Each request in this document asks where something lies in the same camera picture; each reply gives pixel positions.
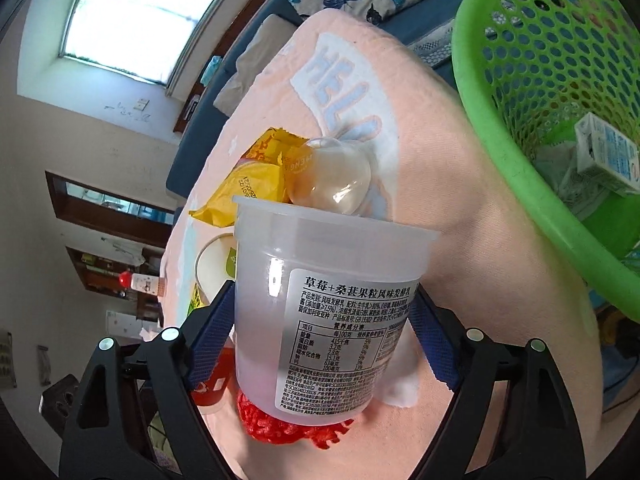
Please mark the wooden sofa back rail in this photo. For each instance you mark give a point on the wooden sofa back rail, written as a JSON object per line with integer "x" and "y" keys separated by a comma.
{"x": 181, "y": 122}

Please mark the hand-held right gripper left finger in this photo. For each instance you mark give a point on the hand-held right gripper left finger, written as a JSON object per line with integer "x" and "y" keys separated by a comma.
{"x": 210, "y": 340}

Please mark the red crumpled mesh wrapper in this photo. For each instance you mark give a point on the red crumpled mesh wrapper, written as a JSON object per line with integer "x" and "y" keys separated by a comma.
{"x": 265, "y": 427}

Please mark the white blue milk carton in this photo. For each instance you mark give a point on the white blue milk carton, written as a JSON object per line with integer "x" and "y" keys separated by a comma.
{"x": 605, "y": 155}

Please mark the yellow snack packet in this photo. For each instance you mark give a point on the yellow snack packet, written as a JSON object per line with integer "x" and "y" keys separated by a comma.
{"x": 250, "y": 190}

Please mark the white bottle with red cap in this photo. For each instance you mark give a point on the white bottle with red cap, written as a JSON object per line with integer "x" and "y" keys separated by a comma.
{"x": 145, "y": 284}

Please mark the translucent plastic yogurt cup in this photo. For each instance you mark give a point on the translucent plastic yogurt cup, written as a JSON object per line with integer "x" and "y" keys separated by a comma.
{"x": 300, "y": 260}

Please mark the green plastic basket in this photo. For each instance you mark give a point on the green plastic basket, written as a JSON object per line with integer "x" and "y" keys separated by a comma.
{"x": 500, "y": 125}

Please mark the clear plastic dome lid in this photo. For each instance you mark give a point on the clear plastic dome lid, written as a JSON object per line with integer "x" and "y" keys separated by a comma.
{"x": 325, "y": 175}

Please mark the wooden framed interior window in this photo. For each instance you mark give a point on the wooden framed interior window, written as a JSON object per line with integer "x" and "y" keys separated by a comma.
{"x": 100, "y": 210}

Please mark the blue sofa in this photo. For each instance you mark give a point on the blue sofa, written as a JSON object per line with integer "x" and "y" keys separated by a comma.
{"x": 200, "y": 160}

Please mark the wooden shelf cabinet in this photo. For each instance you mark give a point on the wooden shelf cabinet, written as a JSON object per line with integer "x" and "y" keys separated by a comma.
{"x": 100, "y": 265}

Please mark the white light switch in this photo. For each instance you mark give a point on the white light switch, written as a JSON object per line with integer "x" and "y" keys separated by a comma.
{"x": 141, "y": 105}

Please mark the beige pillow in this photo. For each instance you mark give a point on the beige pillow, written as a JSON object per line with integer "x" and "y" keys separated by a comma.
{"x": 250, "y": 65}

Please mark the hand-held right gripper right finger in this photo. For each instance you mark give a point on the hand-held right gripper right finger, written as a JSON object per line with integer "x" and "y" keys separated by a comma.
{"x": 430, "y": 340}

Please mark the red and white wrapper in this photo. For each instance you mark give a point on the red and white wrapper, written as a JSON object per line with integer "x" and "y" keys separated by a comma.
{"x": 212, "y": 385}

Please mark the teal tissue pack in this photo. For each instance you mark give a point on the teal tissue pack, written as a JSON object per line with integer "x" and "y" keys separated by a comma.
{"x": 212, "y": 67}

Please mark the blue patterned cushion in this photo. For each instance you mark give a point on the blue patterned cushion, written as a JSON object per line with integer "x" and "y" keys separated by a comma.
{"x": 432, "y": 45}

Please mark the white cabinet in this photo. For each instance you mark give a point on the white cabinet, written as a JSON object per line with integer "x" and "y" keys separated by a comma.
{"x": 125, "y": 322}

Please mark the white paper cup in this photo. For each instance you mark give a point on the white paper cup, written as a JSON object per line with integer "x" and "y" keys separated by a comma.
{"x": 212, "y": 265}

